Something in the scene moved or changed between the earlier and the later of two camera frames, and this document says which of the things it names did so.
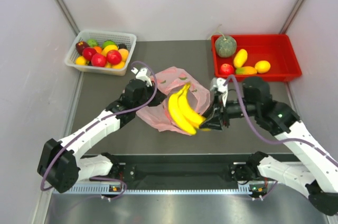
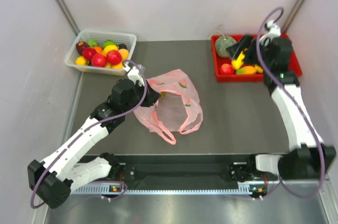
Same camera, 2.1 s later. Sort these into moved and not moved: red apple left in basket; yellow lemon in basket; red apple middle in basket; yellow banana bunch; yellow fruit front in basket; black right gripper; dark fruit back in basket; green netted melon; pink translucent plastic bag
Moved: pink translucent plastic bag; black right gripper; yellow banana bunch
Not moved: dark fruit back in basket; yellow lemon in basket; yellow fruit front in basket; red apple left in basket; green netted melon; red apple middle in basket
